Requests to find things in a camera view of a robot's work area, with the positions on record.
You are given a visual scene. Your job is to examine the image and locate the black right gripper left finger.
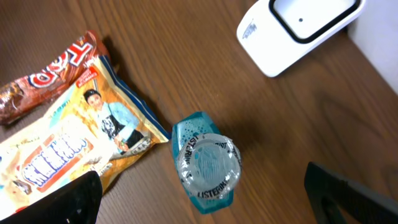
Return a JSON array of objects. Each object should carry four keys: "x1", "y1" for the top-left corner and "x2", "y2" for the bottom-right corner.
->
[{"x1": 1, "y1": 171, "x2": 103, "y2": 224}]

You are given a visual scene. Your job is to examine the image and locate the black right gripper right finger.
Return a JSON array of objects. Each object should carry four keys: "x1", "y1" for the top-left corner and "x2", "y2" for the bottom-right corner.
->
[{"x1": 304, "y1": 162, "x2": 397, "y2": 223}]

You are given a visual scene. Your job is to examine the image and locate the yellow snack bag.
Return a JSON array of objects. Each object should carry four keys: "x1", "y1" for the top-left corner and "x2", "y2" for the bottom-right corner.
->
[{"x1": 1, "y1": 56, "x2": 171, "y2": 218}]

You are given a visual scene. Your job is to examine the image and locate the red orange snack packet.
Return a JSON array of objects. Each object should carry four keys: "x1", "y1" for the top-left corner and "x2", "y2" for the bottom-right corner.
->
[{"x1": 1, "y1": 30, "x2": 108, "y2": 125}]

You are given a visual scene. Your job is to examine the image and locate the teal mouthwash bottle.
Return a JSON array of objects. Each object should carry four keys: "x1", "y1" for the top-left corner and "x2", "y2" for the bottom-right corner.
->
[{"x1": 172, "y1": 111, "x2": 243, "y2": 214}]

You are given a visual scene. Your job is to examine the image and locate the white barcode scanner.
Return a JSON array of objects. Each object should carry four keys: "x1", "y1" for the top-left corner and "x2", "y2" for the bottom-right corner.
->
[{"x1": 236, "y1": 0, "x2": 366, "y2": 77}]

